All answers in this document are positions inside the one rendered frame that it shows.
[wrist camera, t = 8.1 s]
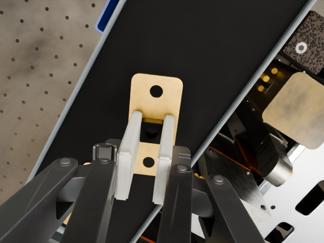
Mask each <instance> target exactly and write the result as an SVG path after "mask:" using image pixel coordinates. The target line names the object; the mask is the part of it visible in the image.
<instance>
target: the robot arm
mask: <svg viewBox="0 0 324 243"><path fill-rule="evenodd" d="M141 122H142V113H141V112H140V111H133V112H132V114H131V117H130V119H129V122H128V125H127V128H126V130H125V133H124V136H123V139H122V140H120V139H112V138H110V139H109V140H107V141H106V142H105V143H97V144H95V145H94V146H93V160H92V163H90V164H85V165H78V161H77V160H76V159H74V158H69V157H63V158H60V159H57V160H55V161H54V162H52V163H51V164H50V165H49V166H47V167H46V168H45V169H44V170H43V171H41V172H40V173H39V174H38V175H36V176H35V177H34V178H33V179H32V180H30V181H29V182H28V183H27V184H25V185H24V186H23V187H22V188H21V189H20V190H19V191H17V192H16V193H15V194H14V195H13V196H11V197H10V198H9V199H8V200H6V201H5V202H4V203H3V204H2V205H0V243H47V242H48V241H49V240H50V238H51V237H52V236H53V235H54V233H55V232H56V231H57V230H58V228H59V227H60V226H61V225H62V224H63V222H64V221H65V220H66V218H67V217H68V216H69V215H70V213H71V215H70V217H69V220H68V222H67V225H66V228H65V230H64V233H63V235H62V238H61V240H60V243H105V241H106V236H107V231H108V225H109V220H110V215H111V211H112V206H113V201H114V197H115V198H116V199H117V200H126V199H127V198H128V195H129V191H130V186H131V182H132V178H133V173H134V168H135V163H136V159H137V154H138V150H139V143H140V141H139V140H140V130H141ZM174 123H175V117H174V116H173V115H166V116H165V117H164V122H163V128H162V136H161V142H160V148H159V154H158V160H157V168H156V176H155V185H154V193H153V201H152V202H154V204H161V205H163V208H162V215H161V220H160V226H159V231H158V237H157V242H156V243H191V219H192V213H193V214H195V215H198V220H199V223H200V226H201V228H202V232H203V235H204V238H205V240H206V243H266V241H265V240H264V238H263V236H262V235H261V233H260V231H259V230H258V228H257V226H256V225H255V223H254V221H253V220H252V218H251V216H250V215H249V213H248V211H247V209H246V208H245V206H244V204H243V203H242V201H241V199H240V198H239V196H238V194H237V193H236V191H235V189H234V188H233V186H232V184H231V183H230V181H229V180H228V179H227V178H225V177H224V176H221V175H215V174H213V175H208V176H207V177H206V179H202V178H200V177H197V176H196V175H195V174H194V173H193V169H192V168H191V158H190V150H189V149H188V148H187V147H182V146H174V145H173V137H174ZM114 195H115V196H114Z"/></svg>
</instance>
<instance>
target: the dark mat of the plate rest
mask: <svg viewBox="0 0 324 243"><path fill-rule="evenodd" d="M307 1H308V0H127V1H126V3H125V5H124V7H123V8H122V10H121V12H120V14H119V16H118V18H117V20H116V22H115V24H114V26H113V28H112V30H111V31H110V33H109V35H108V37H107V39H106V41H105V43H104V45H103V47H102V49H101V51H100V52H99V54H98V56H97V58H96V60H95V62H94V64H93V66H92V68H91V70H90V72H89V73H88V75H87V77H86V79H85V81H84V83H83V85H82V87H81V89H80V91H79V93H78V94H77V96H76V98H75V100H74V102H73V104H72V106H71V108H70V110H69V112H68V114H67V116H66V117H65V119H64V121H63V123H62V125H61V127H60V129H59V131H58V133H57V135H56V137H55V138H54V140H53V142H52V144H51V146H50V148H49V150H48V152H47V154H46V156H45V158H44V159H43V161H42V163H41V165H40V167H39V169H38V171H37V173H36V175H38V174H39V173H40V172H41V171H43V170H44V169H45V168H46V167H47V166H49V165H50V164H51V163H52V162H54V161H55V160H57V159H60V158H63V157H69V158H74V159H76V160H77V161H78V165H83V164H84V163H85V162H92V160H93V146H94V145H95V144H97V143H105V142H106V141H107V140H109V139H110V138H112V139H120V140H122V139H123V136H124V133H125V130H126V128H127V125H128V121H129V108H130V95H131V82H132V77H133V76H134V75H135V74H137V73H146V74H154V75H163V76H170V77H177V78H179V79H181V81H182V83H183V89H182V96H181V102H180V109H179V116H178V123H177V130H176V137H175V146H182V147H187V148H188V149H189V150H190V158H192V157H193V155H194V154H195V153H196V151H197V150H198V148H199V147H200V146H201V144H202V143H203V142H204V140H205V139H206V138H207V137H208V135H209V134H210V132H211V131H212V130H213V128H214V127H215V126H216V124H217V123H218V122H219V120H220V119H221V118H222V116H223V115H224V113H225V112H226V111H227V109H228V108H229V107H230V105H231V104H232V102H233V101H234V100H235V98H236V97H237V96H238V94H239V93H240V92H241V90H242V89H243V88H244V86H245V85H246V84H247V82H248V81H249V80H250V78H251V77H252V76H253V74H254V73H255V71H256V70H257V69H258V67H259V66H260V65H261V63H262V62H263V61H264V59H265V58H266V57H267V55H268V54H269V53H270V51H271V50H272V48H273V47H274V46H275V44H276V43H277V42H278V40H279V39H280V37H281V36H282V35H283V34H284V32H285V31H286V30H287V28H288V27H289V26H290V24H291V23H292V22H293V20H294V19H295V17H296V16H297V15H298V13H299V12H300V11H301V9H302V8H303V6H304V5H305V4H306V2H307ZM36 175H35V176H36ZM154 185H155V176H153V175H142V174H134V173H133V178H132V182H131V186H130V191H129V195H128V198H127V199H126V200H117V199H116V198H115V197H114V201H113V206H112V211H111V215H110V220H109V225H108V231H107V236H106V241H105V243H129V242H130V240H131V239H132V238H133V237H134V235H135V234H136V233H137V231H138V230H139V229H140V227H141V226H142V224H143V223H144V222H145V220H146V219H147V218H148V216H149V215H150V213H151V212H152V211H153V209H154V208H155V207H156V205H157V204H154V202H152V201H153V193H154ZM114 196H115V195H114Z"/></svg>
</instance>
